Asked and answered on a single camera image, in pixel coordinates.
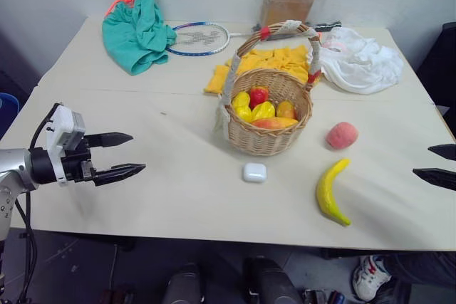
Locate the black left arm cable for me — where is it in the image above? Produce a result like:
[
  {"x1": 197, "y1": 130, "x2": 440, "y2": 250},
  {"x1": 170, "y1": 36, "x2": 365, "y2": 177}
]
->
[{"x1": 13, "y1": 106, "x2": 62, "y2": 304}]

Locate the red apple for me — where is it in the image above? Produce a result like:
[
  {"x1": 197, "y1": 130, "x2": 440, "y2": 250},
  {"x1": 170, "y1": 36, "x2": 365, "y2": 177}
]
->
[{"x1": 249, "y1": 85, "x2": 270, "y2": 109}]

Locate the yellow cloth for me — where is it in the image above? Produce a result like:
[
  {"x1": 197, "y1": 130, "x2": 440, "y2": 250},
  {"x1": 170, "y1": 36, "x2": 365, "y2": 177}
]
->
[{"x1": 203, "y1": 44, "x2": 321, "y2": 95}]

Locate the brown paper bag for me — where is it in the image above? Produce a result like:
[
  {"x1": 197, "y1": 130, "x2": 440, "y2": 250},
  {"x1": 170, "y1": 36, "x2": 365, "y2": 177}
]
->
[{"x1": 259, "y1": 0, "x2": 323, "y2": 29}]

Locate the teal drawstring bag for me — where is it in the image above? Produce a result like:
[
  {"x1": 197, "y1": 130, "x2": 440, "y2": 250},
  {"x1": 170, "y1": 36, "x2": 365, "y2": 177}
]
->
[{"x1": 102, "y1": 0, "x2": 178, "y2": 77}]

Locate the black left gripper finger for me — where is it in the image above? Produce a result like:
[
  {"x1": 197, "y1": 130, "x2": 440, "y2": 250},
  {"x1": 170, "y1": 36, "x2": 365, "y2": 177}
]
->
[
  {"x1": 93, "y1": 163, "x2": 147, "y2": 187},
  {"x1": 85, "y1": 132, "x2": 135, "y2": 150}
]

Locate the white cloth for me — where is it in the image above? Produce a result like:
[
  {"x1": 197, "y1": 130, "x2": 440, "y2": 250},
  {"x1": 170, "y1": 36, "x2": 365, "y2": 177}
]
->
[{"x1": 318, "y1": 26, "x2": 405, "y2": 95}]

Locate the white earbuds case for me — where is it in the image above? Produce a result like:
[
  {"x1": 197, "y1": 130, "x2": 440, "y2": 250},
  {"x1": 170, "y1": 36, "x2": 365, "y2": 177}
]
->
[{"x1": 242, "y1": 162, "x2": 268, "y2": 183}]

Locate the blue badminton racket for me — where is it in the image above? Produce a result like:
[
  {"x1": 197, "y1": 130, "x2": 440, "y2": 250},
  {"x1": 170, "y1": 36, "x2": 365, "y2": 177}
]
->
[{"x1": 165, "y1": 21, "x2": 321, "y2": 56}]

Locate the orange yellow mango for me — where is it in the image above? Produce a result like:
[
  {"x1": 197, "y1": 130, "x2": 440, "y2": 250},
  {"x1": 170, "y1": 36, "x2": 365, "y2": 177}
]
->
[{"x1": 252, "y1": 117, "x2": 299, "y2": 130}]

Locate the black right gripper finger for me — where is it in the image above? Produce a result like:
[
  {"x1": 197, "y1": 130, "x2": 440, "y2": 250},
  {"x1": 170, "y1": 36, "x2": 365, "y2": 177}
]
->
[
  {"x1": 427, "y1": 143, "x2": 456, "y2": 162},
  {"x1": 412, "y1": 167, "x2": 456, "y2": 192}
]

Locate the wicker basket with handle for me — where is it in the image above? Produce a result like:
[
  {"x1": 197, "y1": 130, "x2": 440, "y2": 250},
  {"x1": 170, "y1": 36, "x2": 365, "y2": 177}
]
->
[{"x1": 213, "y1": 20, "x2": 323, "y2": 157}]

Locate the black chair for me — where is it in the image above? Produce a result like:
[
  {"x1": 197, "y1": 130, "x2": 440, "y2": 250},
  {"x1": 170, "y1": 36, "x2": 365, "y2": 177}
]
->
[{"x1": 415, "y1": 21, "x2": 456, "y2": 108}]

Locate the yellow banana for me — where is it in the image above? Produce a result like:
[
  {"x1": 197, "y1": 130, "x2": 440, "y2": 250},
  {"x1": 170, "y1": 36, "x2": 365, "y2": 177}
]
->
[{"x1": 316, "y1": 157, "x2": 353, "y2": 227}]

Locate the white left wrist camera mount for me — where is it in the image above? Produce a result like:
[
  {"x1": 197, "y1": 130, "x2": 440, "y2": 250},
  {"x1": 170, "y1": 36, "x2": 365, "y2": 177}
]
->
[{"x1": 44, "y1": 103, "x2": 87, "y2": 188}]

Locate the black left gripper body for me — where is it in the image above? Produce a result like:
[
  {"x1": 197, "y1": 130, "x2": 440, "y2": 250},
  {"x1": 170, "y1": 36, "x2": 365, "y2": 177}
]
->
[{"x1": 61, "y1": 135, "x2": 98, "y2": 187}]

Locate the pink peach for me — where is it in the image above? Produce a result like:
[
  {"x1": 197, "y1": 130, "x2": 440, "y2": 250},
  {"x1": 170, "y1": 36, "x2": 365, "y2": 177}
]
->
[{"x1": 326, "y1": 121, "x2": 359, "y2": 150}]

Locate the yellow starfruit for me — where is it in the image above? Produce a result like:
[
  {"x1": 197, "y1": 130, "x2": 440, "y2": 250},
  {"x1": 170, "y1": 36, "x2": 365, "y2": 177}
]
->
[
  {"x1": 250, "y1": 101, "x2": 276, "y2": 122},
  {"x1": 231, "y1": 90, "x2": 252, "y2": 122}
]

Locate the white sneaker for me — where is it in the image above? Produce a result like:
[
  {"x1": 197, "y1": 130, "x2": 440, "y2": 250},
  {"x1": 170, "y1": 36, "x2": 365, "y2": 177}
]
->
[{"x1": 352, "y1": 255, "x2": 392, "y2": 302}]

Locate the dark rounded shape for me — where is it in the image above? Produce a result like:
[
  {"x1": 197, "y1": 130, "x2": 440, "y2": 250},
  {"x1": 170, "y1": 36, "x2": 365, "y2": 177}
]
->
[
  {"x1": 242, "y1": 256, "x2": 304, "y2": 304},
  {"x1": 160, "y1": 263, "x2": 203, "y2": 304}
]

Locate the small orange yellow fruit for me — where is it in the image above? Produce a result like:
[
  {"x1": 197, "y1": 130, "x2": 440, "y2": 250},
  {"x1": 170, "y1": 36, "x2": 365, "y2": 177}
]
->
[{"x1": 275, "y1": 100, "x2": 297, "y2": 120}]

